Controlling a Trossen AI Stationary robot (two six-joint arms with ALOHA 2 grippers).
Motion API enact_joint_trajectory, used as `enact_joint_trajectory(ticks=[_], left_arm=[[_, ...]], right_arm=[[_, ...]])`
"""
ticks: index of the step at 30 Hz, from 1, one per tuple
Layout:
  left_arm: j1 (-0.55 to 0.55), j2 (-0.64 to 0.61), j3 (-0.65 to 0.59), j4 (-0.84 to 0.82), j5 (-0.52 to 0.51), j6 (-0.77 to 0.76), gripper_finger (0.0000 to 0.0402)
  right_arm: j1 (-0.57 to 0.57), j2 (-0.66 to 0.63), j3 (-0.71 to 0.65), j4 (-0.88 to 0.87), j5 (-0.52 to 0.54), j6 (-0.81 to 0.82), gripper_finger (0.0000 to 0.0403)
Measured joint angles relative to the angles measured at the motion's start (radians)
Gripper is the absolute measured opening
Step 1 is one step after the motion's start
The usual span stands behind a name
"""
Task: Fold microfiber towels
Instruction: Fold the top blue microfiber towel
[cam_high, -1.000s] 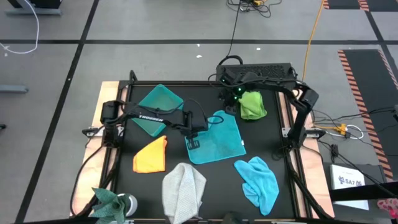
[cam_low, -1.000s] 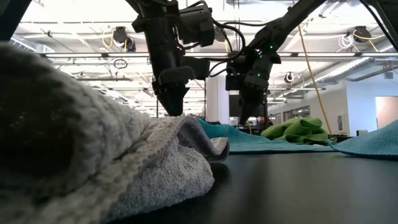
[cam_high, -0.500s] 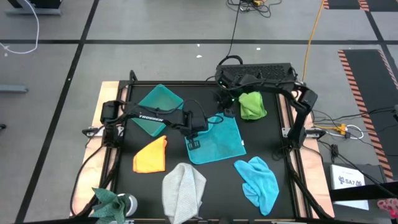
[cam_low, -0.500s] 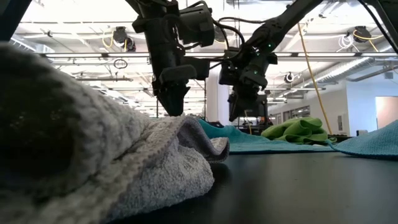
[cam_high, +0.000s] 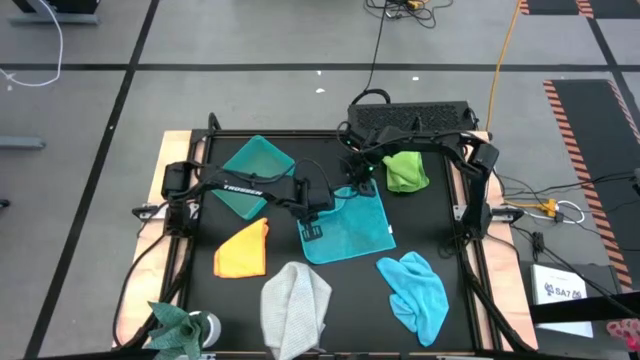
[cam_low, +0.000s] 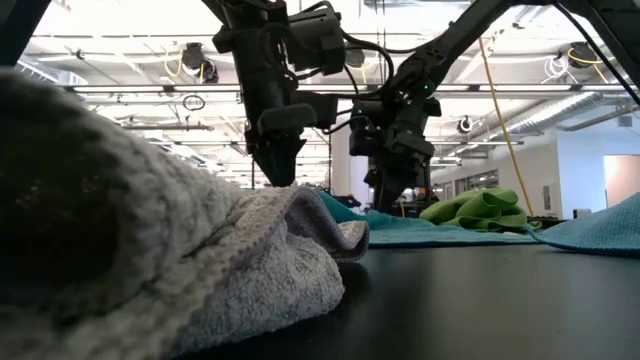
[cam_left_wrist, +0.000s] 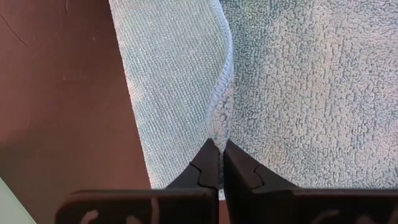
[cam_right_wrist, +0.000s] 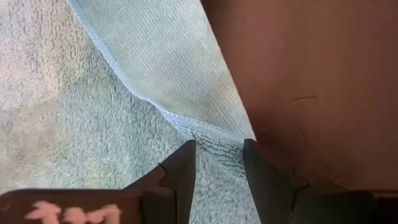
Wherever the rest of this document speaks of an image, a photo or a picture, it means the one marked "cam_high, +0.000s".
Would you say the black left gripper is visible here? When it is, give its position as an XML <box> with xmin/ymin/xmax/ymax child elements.
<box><xmin>296</xmin><ymin>176</ymin><xmax>337</xmax><ymax>244</ymax></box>

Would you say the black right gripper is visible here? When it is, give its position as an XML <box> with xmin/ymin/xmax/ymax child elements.
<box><xmin>346</xmin><ymin>149</ymin><xmax>384</xmax><ymax>200</ymax></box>

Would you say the teal microfiber towel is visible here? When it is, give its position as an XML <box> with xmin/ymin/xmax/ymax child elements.
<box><xmin>296</xmin><ymin>184</ymin><xmax>398</xmax><ymax>265</ymax></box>

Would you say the lime green microfiber towel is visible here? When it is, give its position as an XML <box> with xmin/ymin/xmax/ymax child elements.
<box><xmin>382</xmin><ymin>150</ymin><xmax>431</xmax><ymax>194</ymax></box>

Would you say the grey waffle-weave towel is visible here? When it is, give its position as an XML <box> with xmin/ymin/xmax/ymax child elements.
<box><xmin>259</xmin><ymin>260</ymin><xmax>333</xmax><ymax>360</ymax></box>

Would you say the teal plastic bin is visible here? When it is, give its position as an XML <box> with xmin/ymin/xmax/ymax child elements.
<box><xmin>208</xmin><ymin>134</ymin><xmax>296</xmax><ymax>221</ymax></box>

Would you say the sky blue microfiber towel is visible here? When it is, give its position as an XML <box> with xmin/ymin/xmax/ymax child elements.
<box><xmin>375</xmin><ymin>251</ymin><xmax>450</xmax><ymax>348</ymax></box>

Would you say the orange microfiber towel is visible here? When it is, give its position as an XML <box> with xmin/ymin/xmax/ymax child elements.
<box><xmin>213</xmin><ymin>216</ymin><xmax>270</xmax><ymax>279</ymax></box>

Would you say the black perforated computer case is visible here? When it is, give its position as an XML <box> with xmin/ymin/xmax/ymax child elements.
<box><xmin>346</xmin><ymin>100</ymin><xmax>476</xmax><ymax>134</ymax></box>

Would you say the dark green cloth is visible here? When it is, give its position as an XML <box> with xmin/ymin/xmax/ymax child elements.
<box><xmin>143</xmin><ymin>300</ymin><xmax>212</xmax><ymax>360</ymax></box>

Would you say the yellow power splitter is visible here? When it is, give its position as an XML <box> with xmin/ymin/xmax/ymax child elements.
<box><xmin>504</xmin><ymin>198</ymin><xmax>560</xmax><ymax>219</ymax></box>

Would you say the white SA7 printed sheet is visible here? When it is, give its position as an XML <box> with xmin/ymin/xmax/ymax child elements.
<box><xmin>529</xmin><ymin>263</ymin><xmax>595</xmax><ymax>340</ymax></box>

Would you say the black hazard-striped floor mat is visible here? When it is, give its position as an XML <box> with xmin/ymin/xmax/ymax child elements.
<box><xmin>542</xmin><ymin>78</ymin><xmax>640</xmax><ymax>294</ymax></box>
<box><xmin>574</xmin><ymin>0</ymin><xmax>640</xmax><ymax>20</ymax></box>
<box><xmin>518</xmin><ymin>0</ymin><xmax>581</xmax><ymax>16</ymax></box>

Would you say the pink patterned object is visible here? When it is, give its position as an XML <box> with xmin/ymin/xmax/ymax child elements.
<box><xmin>605</xmin><ymin>318</ymin><xmax>640</xmax><ymax>354</ymax></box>

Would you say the grey desk foot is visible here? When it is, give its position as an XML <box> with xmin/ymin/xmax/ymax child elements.
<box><xmin>7</xmin><ymin>13</ymin><xmax>101</xmax><ymax>27</ymax></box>
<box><xmin>0</xmin><ymin>135</ymin><xmax>47</xmax><ymax>151</ymax></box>

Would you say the black table frame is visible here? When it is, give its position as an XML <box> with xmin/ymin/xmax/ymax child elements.
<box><xmin>172</xmin><ymin>112</ymin><xmax>496</xmax><ymax>360</ymax></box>

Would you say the black power cable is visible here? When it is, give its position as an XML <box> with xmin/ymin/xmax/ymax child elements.
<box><xmin>349</xmin><ymin>0</ymin><xmax>393</xmax><ymax>106</ymax></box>

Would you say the black corrugated cable conduit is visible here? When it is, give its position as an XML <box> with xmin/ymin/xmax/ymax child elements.
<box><xmin>455</xmin><ymin>239</ymin><xmax>537</xmax><ymax>354</ymax></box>
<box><xmin>127</xmin><ymin>234</ymin><xmax>197</xmax><ymax>351</ymax></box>

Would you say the black cable bundle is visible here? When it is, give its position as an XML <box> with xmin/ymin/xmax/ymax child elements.
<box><xmin>364</xmin><ymin>0</ymin><xmax>455</xmax><ymax>30</ymax></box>

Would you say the yellow extension cord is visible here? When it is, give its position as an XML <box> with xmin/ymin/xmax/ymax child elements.
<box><xmin>485</xmin><ymin>0</ymin><xmax>524</xmax><ymax>132</ymax></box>

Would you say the white cable loop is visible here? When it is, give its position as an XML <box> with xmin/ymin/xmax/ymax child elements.
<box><xmin>549</xmin><ymin>199</ymin><xmax>586</xmax><ymax>225</ymax></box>

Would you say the black frame bar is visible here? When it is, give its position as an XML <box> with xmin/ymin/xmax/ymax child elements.
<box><xmin>528</xmin><ymin>291</ymin><xmax>640</xmax><ymax>325</ymax></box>

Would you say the white floor cable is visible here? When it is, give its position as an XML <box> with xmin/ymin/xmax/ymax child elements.
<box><xmin>0</xmin><ymin>0</ymin><xmax>65</xmax><ymax>89</ymax></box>

